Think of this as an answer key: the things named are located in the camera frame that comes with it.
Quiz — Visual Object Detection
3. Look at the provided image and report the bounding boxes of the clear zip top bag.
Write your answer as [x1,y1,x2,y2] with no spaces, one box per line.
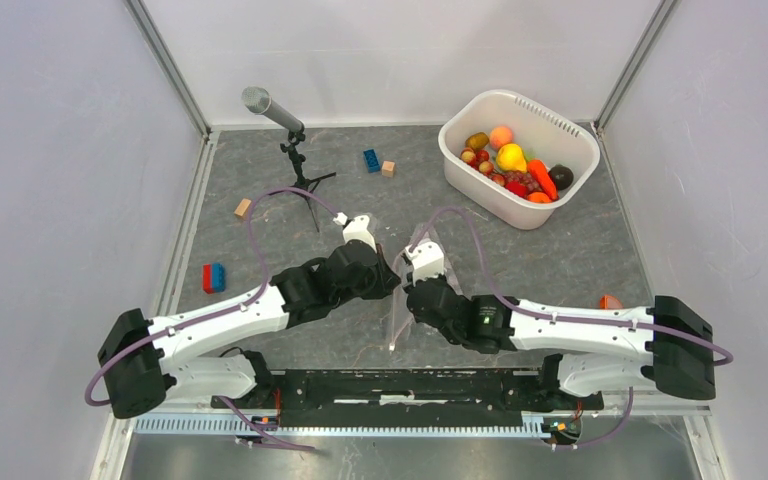
[387,227,464,353]

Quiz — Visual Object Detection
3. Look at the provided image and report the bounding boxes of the strawberry bunch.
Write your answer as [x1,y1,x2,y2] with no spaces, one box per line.
[459,147,506,187]

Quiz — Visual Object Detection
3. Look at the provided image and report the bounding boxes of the yellow pear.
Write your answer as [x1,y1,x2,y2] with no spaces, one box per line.
[495,143,527,172]

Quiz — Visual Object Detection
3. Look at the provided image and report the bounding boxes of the white plastic basket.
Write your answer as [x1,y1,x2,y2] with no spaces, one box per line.
[438,89,600,230]

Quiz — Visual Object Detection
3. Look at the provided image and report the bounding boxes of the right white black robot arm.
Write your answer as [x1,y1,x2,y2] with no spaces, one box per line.
[406,277,717,408]

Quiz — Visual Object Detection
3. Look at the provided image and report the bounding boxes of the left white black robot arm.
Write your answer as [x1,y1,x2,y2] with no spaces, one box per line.
[85,240,400,419]

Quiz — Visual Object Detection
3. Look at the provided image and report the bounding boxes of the small wooden cube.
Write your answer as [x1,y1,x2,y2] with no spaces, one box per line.
[381,161,396,178]

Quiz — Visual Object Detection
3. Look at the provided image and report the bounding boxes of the wooden block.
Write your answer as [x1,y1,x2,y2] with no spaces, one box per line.
[234,198,253,221]

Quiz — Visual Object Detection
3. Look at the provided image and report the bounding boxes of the red bell pepper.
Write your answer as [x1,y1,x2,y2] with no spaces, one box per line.
[505,182,529,199]

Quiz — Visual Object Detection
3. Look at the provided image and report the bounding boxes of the red blue toy brick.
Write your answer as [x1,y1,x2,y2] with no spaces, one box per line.
[202,262,226,294]

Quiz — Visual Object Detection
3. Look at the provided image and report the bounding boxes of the orange tangerine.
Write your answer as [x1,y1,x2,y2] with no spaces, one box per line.
[526,191,553,204]

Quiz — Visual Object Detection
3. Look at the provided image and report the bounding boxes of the purple grapes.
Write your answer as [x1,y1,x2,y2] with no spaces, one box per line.
[503,170,542,194]

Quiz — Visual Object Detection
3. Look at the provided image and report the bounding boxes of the brown kiwi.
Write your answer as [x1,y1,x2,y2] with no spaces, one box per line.
[464,132,489,151]

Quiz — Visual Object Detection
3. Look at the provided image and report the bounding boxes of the orange carrot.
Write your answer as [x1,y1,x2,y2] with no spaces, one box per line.
[527,159,559,202]

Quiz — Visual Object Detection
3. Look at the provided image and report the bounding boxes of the orange toy piece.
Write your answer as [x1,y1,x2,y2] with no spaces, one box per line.
[599,295,624,310]

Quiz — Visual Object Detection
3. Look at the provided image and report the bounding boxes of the dark avocado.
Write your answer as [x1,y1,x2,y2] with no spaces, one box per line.
[548,164,575,191]

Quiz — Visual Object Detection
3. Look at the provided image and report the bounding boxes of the peach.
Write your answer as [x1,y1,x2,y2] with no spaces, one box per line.
[488,125,515,151]

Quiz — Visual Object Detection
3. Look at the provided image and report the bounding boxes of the grey microphone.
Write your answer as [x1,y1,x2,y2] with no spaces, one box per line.
[241,86,304,134]

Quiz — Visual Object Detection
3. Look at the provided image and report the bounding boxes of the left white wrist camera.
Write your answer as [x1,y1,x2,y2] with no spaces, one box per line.
[332,212,377,252]

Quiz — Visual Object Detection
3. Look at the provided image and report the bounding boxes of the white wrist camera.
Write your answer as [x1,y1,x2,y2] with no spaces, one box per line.
[403,241,446,284]
[332,212,377,252]

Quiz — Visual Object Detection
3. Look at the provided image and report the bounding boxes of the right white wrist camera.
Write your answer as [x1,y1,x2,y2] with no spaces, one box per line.
[403,241,446,284]

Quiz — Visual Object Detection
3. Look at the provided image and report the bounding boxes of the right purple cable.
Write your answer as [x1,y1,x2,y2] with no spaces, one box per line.
[409,205,734,368]

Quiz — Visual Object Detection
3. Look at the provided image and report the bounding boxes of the purple cable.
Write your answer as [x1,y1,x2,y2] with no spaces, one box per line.
[84,186,349,408]
[409,205,734,368]

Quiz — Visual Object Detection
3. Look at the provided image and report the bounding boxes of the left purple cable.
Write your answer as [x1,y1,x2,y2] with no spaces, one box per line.
[84,186,349,408]

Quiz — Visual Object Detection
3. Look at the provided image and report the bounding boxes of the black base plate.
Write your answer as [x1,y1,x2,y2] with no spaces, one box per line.
[233,368,604,428]

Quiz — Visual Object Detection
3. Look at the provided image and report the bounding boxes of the white cable duct rail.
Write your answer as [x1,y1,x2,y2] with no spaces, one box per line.
[133,413,551,439]

